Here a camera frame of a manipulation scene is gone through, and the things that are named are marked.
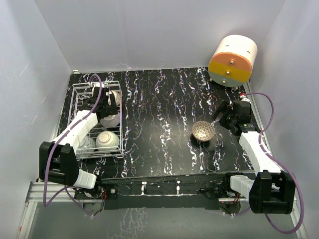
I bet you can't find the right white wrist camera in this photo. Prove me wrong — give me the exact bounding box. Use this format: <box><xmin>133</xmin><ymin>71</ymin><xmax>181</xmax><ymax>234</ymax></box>
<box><xmin>240</xmin><ymin>94</ymin><xmax>251</xmax><ymax>103</ymax></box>

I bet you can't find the orange yellow cylindrical drawer unit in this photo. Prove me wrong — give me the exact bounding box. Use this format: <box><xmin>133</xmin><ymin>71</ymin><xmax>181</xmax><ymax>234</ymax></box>
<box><xmin>208</xmin><ymin>35</ymin><xmax>258</xmax><ymax>88</ymax></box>

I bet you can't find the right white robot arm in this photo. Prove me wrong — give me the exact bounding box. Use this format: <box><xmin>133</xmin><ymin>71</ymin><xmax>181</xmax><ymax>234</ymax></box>
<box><xmin>212</xmin><ymin>100</ymin><xmax>296</xmax><ymax>214</ymax></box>

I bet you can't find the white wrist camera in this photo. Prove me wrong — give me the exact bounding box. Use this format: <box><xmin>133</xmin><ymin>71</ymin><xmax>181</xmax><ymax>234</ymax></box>
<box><xmin>240</xmin><ymin>94</ymin><xmax>251</xmax><ymax>103</ymax></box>
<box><xmin>92</xmin><ymin>83</ymin><xmax>104</xmax><ymax>91</ymax></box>

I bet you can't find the purple striped bowl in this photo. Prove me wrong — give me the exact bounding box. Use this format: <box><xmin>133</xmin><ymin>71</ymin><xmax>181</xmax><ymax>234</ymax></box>
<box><xmin>100</xmin><ymin>113</ymin><xmax>121</xmax><ymax>128</ymax></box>

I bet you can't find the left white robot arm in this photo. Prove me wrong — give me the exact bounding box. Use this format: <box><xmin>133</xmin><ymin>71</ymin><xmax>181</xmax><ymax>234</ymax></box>
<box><xmin>39</xmin><ymin>86</ymin><xmax>118</xmax><ymax>199</ymax></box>

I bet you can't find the brown lattice patterned bowl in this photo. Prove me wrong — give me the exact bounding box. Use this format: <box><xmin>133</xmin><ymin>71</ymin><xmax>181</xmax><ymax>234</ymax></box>
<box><xmin>192</xmin><ymin>121</ymin><xmax>215</xmax><ymax>142</ymax></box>

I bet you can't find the red patterned bowl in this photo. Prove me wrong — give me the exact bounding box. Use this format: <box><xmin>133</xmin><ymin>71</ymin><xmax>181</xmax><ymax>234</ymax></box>
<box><xmin>76</xmin><ymin>135</ymin><xmax>96</xmax><ymax>157</ymax></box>

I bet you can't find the pink spoked patterned bowl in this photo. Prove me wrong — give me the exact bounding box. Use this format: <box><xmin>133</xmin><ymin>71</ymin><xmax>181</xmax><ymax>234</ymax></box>
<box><xmin>110</xmin><ymin>90</ymin><xmax>121</xmax><ymax>106</ymax></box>

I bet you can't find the black front base frame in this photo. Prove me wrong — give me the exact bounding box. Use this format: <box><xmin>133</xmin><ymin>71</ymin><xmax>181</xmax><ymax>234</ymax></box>
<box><xmin>69</xmin><ymin>174</ymin><xmax>252</xmax><ymax>211</ymax></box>

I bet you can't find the white wire dish rack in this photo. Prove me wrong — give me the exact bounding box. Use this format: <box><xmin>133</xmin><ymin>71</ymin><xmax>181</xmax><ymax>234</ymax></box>
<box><xmin>67</xmin><ymin>81</ymin><xmax>123</xmax><ymax>160</ymax></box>

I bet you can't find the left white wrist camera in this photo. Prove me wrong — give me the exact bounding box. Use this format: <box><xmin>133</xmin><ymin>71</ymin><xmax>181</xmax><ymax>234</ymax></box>
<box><xmin>92</xmin><ymin>83</ymin><xmax>104</xmax><ymax>91</ymax></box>

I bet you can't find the green patterned bowl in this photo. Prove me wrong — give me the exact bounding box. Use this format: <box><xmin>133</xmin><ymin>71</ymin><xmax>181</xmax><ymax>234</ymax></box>
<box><xmin>96</xmin><ymin>131</ymin><xmax>120</xmax><ymax>152</ymax></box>

